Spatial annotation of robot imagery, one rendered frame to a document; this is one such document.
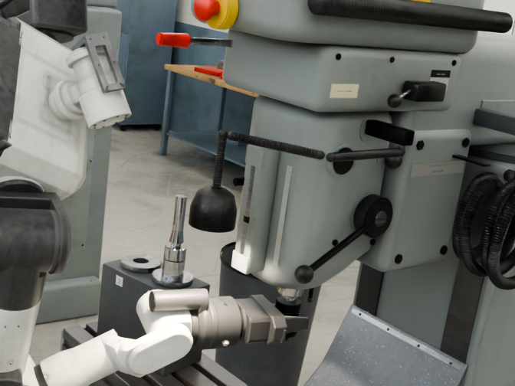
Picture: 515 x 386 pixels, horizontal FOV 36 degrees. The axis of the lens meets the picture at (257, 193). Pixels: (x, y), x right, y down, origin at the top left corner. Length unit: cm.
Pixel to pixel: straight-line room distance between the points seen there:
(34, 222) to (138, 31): 749
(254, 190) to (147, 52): 744
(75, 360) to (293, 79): 56
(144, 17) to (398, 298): 708
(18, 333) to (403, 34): 73
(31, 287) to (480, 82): 84
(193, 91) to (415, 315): 714
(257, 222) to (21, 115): 40
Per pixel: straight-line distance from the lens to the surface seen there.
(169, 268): 172
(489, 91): 152
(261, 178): 127
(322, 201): 127
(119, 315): 181
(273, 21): 112
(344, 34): 117
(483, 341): 167
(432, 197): 145
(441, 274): 168
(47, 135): 122
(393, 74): 128
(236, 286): 339
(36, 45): 129
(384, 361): 177
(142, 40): 863
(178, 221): 170
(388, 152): 122
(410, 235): 143
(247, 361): 350
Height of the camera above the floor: 181
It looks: 15 degrees down
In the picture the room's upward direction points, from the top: 8 degrees clockwise
